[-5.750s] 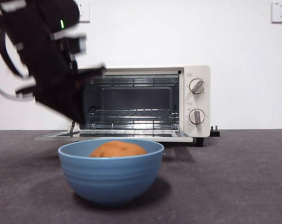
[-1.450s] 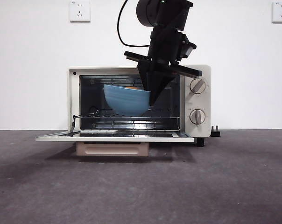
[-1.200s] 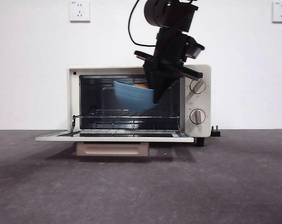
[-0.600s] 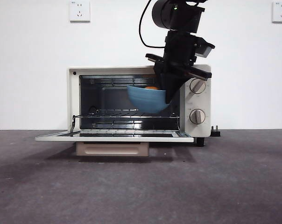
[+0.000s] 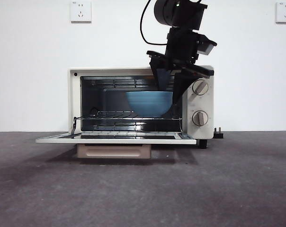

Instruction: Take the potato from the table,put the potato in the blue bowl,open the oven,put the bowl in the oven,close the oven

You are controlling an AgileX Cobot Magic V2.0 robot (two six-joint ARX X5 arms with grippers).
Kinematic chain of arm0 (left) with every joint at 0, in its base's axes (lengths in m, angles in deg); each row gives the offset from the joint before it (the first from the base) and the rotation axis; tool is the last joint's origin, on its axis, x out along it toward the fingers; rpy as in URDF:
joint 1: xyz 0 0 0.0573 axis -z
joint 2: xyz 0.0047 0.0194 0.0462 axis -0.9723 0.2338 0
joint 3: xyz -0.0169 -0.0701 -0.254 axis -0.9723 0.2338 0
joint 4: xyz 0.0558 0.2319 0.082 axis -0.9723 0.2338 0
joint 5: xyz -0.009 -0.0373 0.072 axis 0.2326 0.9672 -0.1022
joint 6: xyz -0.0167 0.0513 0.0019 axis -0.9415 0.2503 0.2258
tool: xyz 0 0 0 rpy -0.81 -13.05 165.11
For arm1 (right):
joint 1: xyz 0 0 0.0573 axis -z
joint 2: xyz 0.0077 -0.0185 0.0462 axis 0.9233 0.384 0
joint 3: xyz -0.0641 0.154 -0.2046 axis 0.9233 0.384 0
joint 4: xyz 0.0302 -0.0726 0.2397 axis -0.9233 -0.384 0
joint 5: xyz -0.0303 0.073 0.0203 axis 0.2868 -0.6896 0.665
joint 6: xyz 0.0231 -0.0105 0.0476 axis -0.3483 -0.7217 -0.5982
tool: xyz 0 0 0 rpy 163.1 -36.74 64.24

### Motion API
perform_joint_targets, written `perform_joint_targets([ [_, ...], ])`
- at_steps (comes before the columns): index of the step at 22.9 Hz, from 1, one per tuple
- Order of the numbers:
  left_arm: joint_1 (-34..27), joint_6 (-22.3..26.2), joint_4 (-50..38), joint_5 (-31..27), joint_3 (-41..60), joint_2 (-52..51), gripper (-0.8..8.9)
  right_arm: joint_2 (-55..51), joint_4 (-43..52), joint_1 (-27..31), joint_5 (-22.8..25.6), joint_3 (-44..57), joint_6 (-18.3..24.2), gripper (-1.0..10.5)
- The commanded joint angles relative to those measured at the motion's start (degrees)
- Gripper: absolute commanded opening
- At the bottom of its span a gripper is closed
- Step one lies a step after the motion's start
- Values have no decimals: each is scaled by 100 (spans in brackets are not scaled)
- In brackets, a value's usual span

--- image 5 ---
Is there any cream toaster oven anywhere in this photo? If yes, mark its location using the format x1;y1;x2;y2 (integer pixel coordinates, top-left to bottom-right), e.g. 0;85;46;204
67;65;215;149

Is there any blue ribbed bowl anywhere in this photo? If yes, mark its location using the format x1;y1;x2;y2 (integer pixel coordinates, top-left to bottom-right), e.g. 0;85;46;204
125;91;174;118

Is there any glass oven door with handle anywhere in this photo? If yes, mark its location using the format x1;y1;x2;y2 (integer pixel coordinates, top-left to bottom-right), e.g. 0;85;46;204
35;131;197;159

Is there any beige oven knob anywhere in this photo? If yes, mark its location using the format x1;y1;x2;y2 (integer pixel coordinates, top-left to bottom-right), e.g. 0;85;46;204
192;79;209;96
192;110;209;127

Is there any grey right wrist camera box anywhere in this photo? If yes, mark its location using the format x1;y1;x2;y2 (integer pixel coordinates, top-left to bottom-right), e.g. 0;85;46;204
197;34;218;57

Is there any black power cord with plug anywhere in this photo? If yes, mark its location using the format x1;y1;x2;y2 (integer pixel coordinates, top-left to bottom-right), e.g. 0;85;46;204
213;127;224;139

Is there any metal wire oven rack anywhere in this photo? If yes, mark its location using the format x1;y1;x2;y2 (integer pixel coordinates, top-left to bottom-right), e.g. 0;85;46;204
73;110;184;124

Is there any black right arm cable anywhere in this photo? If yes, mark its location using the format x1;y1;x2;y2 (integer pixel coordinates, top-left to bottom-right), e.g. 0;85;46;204
140;0;169;46

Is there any white wall socket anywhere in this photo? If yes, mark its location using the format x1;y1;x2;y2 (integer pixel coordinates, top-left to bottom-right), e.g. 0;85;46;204
275;1;286;24
70;0;92;24

